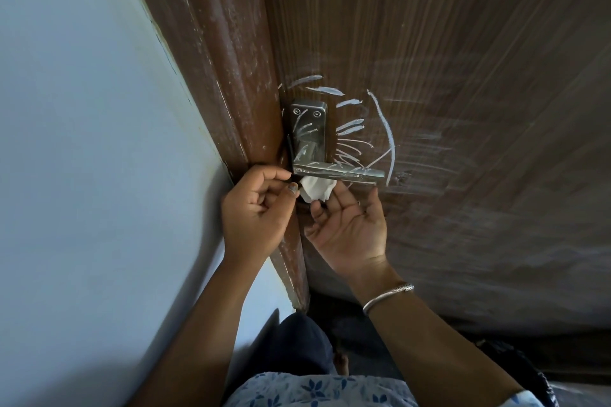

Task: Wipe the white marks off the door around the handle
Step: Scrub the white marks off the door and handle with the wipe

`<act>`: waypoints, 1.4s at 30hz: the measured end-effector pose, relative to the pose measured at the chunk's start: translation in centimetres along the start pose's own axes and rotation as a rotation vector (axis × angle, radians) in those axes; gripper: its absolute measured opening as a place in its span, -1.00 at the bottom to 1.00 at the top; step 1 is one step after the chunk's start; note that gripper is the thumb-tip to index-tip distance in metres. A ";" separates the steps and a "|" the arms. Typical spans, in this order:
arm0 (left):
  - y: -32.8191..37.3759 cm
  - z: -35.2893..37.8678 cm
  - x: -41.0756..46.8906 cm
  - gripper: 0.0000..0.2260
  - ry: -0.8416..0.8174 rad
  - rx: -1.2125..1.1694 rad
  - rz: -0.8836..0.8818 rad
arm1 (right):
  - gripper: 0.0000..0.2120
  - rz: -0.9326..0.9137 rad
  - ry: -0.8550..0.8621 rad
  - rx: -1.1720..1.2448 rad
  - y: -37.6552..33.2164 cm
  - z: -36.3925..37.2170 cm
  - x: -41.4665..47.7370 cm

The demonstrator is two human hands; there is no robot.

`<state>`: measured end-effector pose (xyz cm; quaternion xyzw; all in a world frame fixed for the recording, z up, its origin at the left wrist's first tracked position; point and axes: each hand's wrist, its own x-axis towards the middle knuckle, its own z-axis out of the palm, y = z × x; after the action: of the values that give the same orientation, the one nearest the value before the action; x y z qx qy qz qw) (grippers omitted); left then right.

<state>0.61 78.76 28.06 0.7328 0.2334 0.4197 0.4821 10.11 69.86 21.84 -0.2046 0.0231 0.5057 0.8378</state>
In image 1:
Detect person's left hand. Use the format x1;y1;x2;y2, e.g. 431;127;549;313
221;164;300;266

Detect person's right hand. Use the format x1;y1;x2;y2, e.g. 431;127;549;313
304;181;389;279

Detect white tissue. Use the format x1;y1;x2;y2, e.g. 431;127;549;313
299;175;337;204

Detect person's left forearm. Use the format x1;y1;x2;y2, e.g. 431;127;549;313
128;249;277;407

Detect person's right forearm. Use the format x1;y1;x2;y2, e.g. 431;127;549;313
345;259;525;407

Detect dark blue trousers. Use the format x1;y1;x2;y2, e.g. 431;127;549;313
255;311;336;380

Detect brown wooden door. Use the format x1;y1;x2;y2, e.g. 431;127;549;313
258;0;611;338

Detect blue floral shirt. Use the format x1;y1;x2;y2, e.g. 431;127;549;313
223;370;546;407

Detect silver metal door handle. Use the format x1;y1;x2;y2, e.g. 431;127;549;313
285;101;386;186

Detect silver bracelet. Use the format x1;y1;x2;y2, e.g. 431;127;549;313
362;283;415;317

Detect brown wooden door frame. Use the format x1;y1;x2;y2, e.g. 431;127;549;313
116;0;312;313

